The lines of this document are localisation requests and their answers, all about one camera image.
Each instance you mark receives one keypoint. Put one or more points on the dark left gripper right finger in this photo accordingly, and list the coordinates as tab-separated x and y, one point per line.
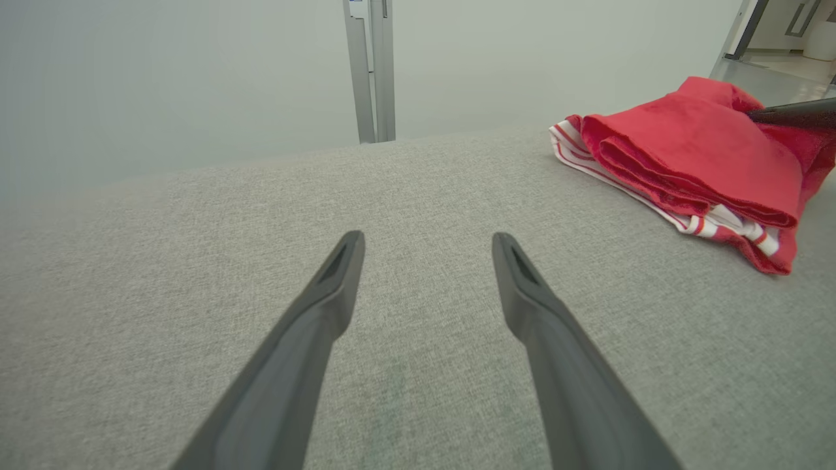
581	405

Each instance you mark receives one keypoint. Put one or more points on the grey partition post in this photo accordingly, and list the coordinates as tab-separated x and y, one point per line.
379	65

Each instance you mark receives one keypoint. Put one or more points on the grey fabric sofa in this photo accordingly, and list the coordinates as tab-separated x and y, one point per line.
163	261

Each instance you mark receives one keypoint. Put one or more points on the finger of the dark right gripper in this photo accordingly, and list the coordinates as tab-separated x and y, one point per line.
803	114

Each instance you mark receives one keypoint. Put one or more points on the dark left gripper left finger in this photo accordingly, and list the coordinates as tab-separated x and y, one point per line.
274	405

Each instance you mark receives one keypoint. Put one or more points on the red white jersey with print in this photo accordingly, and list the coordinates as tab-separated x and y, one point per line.
686	150

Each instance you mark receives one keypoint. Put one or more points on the grey doorway frame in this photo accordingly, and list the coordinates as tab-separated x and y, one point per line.
744	26

